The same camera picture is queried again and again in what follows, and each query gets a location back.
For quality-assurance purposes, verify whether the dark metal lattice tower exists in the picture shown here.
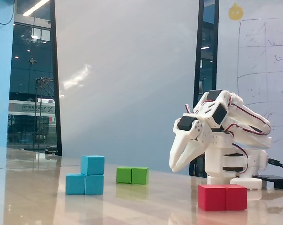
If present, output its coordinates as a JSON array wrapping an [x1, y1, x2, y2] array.
[[34, 76, 56, 152]]

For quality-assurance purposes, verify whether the whiteboard with marker sketches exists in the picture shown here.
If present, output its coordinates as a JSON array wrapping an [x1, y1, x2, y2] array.
[[215, 0, 283, 165]]

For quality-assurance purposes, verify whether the black power cable with plug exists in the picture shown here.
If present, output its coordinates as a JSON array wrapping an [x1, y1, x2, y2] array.
[[267, 158, 283, 179]]

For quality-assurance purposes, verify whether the long green block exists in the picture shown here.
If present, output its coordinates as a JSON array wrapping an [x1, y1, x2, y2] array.
[[116, 166, 149, 185]]

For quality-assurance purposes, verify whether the black narrow window frame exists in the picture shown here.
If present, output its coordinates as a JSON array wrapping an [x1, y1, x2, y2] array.
[[189, 0, 220, 178]]

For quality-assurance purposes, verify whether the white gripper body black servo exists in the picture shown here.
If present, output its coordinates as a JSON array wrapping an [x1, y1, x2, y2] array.
[[173, 113, 213, 142]]

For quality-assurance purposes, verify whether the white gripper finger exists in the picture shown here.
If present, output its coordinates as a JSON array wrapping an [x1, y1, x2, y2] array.
[[172, 140, 208, 173], [169, 131, 192, 170]]

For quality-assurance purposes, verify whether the yellow round sticker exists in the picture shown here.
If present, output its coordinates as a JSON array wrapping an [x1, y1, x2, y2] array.
[[228, 2, 244, 21]]

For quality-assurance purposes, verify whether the long red block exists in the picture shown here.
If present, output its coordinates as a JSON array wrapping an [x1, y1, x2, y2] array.
[[197, 184, 248, 211]]

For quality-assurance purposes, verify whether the black power adapter box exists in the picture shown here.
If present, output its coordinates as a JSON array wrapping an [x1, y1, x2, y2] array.
[[252, 174, 283, 189]]

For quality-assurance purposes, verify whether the long blue block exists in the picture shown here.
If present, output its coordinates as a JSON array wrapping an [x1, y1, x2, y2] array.
[[65, 173, 104, 195]]

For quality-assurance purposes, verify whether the black slanted window post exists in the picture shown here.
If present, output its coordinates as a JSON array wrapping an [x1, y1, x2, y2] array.
[[49, 0, 63, 157]]

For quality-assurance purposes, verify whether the thin black wall cable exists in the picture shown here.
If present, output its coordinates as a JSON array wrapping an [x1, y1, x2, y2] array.
[[0, 0, 17, 25]]

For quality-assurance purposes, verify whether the white banner sign with lettering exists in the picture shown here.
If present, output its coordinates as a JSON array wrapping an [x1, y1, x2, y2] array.
[[8, 100, 56, 116]]

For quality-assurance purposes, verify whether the small blue cube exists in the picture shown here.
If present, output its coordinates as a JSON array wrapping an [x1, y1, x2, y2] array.
[[81, 155, 105, 176]]

